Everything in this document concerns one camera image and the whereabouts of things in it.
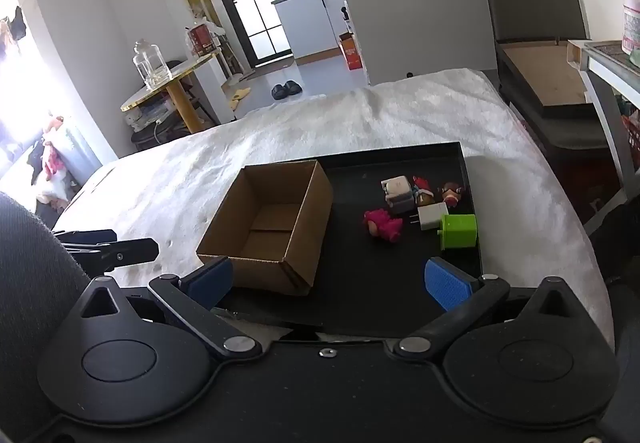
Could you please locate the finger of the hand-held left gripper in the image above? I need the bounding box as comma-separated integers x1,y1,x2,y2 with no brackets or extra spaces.
62,238,160,275
52,229,119,248

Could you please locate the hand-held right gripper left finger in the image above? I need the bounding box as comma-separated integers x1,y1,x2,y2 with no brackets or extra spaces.
65,257,263,358

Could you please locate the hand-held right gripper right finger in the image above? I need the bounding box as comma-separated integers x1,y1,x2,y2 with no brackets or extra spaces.
394,257,601,360

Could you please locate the green cube charger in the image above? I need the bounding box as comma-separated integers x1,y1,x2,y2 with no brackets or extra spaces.
437,214,478,251

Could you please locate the cardboard box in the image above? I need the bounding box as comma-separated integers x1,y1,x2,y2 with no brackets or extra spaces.
196,159,334,297

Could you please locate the pink doll figure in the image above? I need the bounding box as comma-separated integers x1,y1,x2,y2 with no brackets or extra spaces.
363,208,404,244

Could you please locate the black tray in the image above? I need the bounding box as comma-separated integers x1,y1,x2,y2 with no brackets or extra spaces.
210,142,483,329

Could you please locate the brown-haired doll figure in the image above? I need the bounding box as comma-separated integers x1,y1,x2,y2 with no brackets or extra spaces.
439,182,467,208

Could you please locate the person's left forearm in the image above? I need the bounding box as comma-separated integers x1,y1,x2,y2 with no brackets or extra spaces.
0,192,96,376

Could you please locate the white plug charger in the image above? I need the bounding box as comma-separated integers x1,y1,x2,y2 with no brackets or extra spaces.
411,202,449,233

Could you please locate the pile of clothes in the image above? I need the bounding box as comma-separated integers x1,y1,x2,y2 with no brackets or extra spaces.
30,115,71,204

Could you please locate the red-hat doll figure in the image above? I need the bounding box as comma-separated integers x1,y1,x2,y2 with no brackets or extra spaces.
412,175,436,206

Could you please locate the white grey power adapter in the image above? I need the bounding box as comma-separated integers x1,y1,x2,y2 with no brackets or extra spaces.
381,176,416,215

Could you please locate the round gold-edged side table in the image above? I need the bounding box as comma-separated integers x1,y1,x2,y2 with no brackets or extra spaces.
120,54,223,134

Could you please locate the clear glass jar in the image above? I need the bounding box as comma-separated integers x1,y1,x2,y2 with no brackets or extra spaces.
132,39,173,91

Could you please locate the pair of tan slippers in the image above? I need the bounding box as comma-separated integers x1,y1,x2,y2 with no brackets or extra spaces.
227,88,253,111

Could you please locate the red can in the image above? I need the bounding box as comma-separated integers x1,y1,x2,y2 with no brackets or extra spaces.
187,23,217,58

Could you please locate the wooden board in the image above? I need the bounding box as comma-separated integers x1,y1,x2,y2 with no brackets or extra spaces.
500,43,591,108

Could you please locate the red basket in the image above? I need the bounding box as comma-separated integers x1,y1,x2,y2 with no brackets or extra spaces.
620,115,640,158

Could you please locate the grey metal desk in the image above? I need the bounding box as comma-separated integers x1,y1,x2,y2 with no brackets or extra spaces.
567,39,640,204

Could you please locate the orange carton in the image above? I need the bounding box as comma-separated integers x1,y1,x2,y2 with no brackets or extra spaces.
338,34,363,71

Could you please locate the white kitchen cabinet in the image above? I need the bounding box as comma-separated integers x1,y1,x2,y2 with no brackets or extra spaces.
274,0,351,64

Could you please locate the grey chair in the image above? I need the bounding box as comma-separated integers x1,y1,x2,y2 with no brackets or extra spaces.
481,0,616,148

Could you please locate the pink white canister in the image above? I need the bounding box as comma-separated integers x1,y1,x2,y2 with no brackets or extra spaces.
621,0,640,56

